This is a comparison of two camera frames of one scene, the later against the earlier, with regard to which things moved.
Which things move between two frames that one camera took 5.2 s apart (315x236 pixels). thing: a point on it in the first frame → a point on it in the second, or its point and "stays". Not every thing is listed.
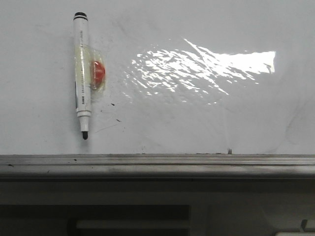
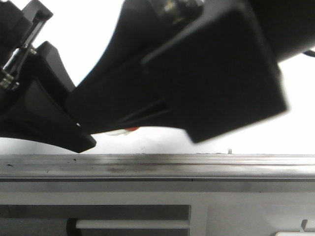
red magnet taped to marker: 99,73 → 132,129
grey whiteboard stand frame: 217,208 stays
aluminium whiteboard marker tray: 158,167 stays
